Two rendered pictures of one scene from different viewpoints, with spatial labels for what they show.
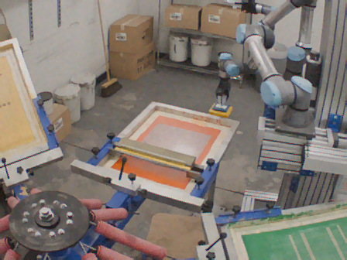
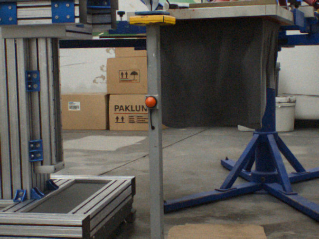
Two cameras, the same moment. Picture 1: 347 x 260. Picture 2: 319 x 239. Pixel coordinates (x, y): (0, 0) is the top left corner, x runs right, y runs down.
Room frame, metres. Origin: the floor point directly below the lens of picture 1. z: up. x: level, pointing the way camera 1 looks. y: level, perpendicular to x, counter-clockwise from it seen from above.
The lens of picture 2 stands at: (4.51, -0.37, 0.80)
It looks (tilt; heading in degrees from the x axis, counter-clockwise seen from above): 5 degrees down; 178
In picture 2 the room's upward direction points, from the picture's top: 1 degrees counter-clockwise
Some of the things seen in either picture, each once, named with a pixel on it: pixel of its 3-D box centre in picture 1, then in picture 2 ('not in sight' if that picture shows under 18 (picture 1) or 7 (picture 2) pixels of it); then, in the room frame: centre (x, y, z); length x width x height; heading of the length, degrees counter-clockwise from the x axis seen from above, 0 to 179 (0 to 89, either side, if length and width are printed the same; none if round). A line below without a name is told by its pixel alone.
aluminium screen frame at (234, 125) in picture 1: (170, 145); (222, 19); (1.81, 0.01, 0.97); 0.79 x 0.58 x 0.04; 158
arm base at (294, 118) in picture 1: (297, 112); not in sight; (1.63, -0.62, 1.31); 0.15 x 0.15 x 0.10
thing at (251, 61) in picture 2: not in sight; (206, 75); (2.08, -0.09, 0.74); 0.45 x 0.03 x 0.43; 68
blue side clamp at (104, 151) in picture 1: (104, 154); (294, 18); (1.69, 0.36, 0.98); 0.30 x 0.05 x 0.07; 158
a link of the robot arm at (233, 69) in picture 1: (233, 68); not in sight; (2.22, -0.36, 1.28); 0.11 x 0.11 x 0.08; 14
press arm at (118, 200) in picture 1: (120, 200); not in sight; (1.29, 0.22, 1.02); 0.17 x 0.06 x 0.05; 158
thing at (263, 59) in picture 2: not in sight; (268, 72); (1.94, 0.19, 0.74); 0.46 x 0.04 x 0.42; 158
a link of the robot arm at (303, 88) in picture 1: (299, 91); not in sight; (1.63, -0.61, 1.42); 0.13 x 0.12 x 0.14; 104
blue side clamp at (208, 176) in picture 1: (204, 183); not in sight; (1.48, -0.16, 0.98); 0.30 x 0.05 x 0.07; 158
